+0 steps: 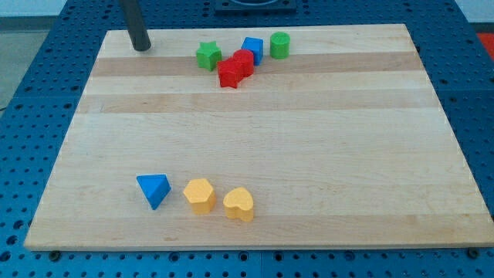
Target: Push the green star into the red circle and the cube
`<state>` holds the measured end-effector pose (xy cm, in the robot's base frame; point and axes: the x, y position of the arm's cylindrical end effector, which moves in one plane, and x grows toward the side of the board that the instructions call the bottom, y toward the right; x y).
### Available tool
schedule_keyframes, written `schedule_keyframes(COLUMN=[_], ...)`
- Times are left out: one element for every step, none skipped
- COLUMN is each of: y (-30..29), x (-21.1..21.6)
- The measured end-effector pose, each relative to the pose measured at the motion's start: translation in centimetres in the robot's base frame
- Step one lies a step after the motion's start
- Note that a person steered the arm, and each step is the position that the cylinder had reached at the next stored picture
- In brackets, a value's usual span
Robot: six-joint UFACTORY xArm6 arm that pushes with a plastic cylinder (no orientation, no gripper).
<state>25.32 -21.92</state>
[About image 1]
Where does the red star block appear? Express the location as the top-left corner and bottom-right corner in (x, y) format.
(217, 58), (244, 89)

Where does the green star block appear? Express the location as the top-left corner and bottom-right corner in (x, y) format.
(196, 41), (222, 71)

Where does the blue cube block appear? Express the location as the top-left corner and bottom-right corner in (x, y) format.
(242, 37), (264, 66)

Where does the yellow heart block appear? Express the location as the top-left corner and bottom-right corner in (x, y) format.
(223, 187), (254, 222)

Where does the yellow hexagon block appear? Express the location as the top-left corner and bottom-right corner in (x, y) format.
(183, 178), (216, 215)

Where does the red cylinder block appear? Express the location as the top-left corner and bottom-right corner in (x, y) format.
(232, 49), (254, 77)

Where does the wooden board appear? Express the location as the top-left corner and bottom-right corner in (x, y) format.
(24, 24), (493, 252)

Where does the green cylinder block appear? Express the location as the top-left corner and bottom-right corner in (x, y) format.
(269, 32), (291, 59)

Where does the blue triangle block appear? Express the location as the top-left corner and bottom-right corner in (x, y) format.
(136, 174), (171, 210)

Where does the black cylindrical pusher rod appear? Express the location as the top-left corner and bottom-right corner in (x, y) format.
(119, 0), (151, 52)

